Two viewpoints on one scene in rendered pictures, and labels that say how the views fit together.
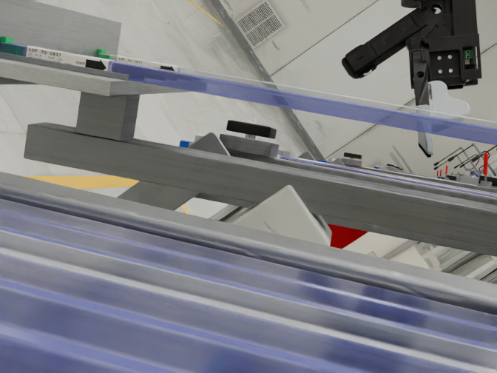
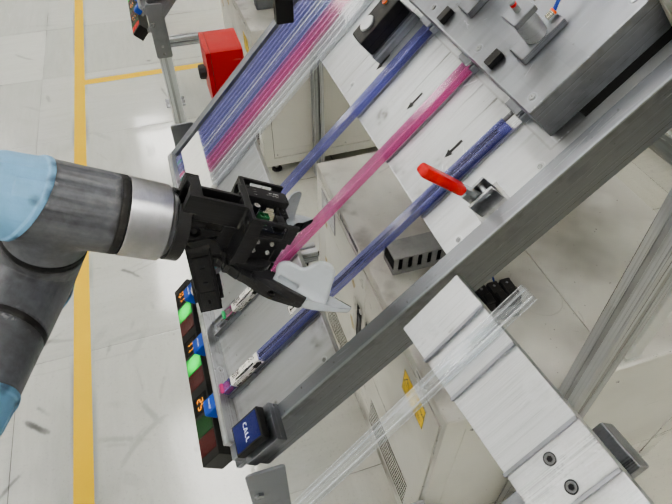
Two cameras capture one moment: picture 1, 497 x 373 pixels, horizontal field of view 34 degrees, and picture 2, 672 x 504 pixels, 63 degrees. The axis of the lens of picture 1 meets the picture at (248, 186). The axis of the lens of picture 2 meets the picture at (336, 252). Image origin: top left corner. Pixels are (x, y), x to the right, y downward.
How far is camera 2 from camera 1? 0.78 m
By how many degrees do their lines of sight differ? 41
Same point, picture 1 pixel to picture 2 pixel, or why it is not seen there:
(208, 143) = (254, 479)
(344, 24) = not seen: outside the picture
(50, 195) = not seen: outside the picture
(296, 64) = not seen: outside the picture
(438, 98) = (300, 279)
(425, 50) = (240, 264)
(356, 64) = (214, 305)
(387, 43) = (208, 281)
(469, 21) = (229, 211)
